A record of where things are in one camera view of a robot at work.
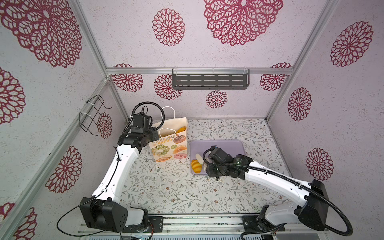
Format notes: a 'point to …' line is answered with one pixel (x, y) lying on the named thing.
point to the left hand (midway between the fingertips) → (153, 136)
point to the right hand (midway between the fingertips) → (206, 168)
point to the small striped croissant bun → (196, 166)
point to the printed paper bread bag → (172, 133)
